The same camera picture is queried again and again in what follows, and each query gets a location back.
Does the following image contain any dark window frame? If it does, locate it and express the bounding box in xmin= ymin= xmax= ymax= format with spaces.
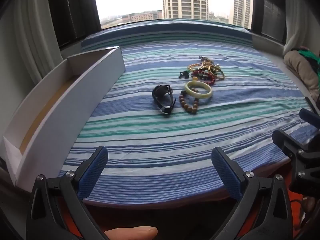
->
xmin=251 ymin=0 xmax=287 ymax=43
xmin=47 ymin=0 xmax=102 ymax=48

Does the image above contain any white cardboard box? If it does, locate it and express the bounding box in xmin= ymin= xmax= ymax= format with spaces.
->
xmin=3 ymin=46 xmax=126 ymax=187

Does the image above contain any brown wooden bead bracelet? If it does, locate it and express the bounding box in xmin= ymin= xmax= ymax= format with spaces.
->
xmin=179 ymin=89 xmax=200 ymax=114

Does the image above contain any white curtain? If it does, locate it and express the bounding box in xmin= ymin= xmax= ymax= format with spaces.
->
xmin=284 ymin=0 xmax=320 ymax=55
xmin=14 ymin=0 xmax=63 ymax=85

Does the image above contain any gold bead necklace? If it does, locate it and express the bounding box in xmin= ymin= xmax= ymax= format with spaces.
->
xmin=187 ymin=62 xmax=220 ymax=73

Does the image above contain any person's left hand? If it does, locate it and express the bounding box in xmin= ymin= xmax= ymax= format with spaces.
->
xmin=104 ymin=226 xmax=158 ymax=240

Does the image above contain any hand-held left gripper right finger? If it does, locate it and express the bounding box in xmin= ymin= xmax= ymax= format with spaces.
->
xmin=211 ymin=147 xmax=294 ymax=240

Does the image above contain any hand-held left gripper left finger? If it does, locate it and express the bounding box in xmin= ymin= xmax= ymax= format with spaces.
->
xmin=26 ymin=146 xmax=110 ymax=240

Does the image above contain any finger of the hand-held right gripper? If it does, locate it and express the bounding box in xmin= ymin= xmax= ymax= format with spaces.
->
xmin=299 ymin=108 xmax=320 ymax=130
xmin=272 ymin=129 xmax=320 ymax=161

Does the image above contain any low distant building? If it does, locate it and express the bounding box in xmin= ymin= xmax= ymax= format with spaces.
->
xmin=122 ymin=10 xmax=163 ymax=23

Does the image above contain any red bead bracelet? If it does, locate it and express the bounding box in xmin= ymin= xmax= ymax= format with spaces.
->
xmin=192 ymin=70 xmax=217 ymax=82

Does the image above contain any beige pillow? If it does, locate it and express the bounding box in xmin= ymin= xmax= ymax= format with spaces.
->
xmin=283 ymin=51 xmax=320 ymax=98

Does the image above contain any gold bangle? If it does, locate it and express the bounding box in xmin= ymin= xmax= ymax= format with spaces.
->
xmin=209 ymin=65 xmax=225 ymax=80

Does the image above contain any narrow beige tower building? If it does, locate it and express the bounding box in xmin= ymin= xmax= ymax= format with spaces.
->
xmin=229 ymin=0 xmax=251 ymax=28

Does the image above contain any black wristwatch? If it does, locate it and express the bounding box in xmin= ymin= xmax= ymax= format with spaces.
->
xmin=152 ymin=84 xmax=177 ymax=115

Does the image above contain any orange cloth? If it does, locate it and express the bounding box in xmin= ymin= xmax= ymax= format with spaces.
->
xmin=290 ymin=190 xmax=307 ymax=239

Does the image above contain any green cloth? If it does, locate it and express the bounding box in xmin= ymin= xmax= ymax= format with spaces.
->
xmin=299 ymin=47 xmax=320 ymax=71

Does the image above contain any blue green striped blanket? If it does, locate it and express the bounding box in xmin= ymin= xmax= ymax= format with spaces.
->
xmin=59 ymin=19 xmax=315 ymax=209

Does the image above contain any pale jade bangle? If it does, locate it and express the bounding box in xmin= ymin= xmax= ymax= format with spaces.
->
xmin=184 ymin=80 xmax=213 ymax=98

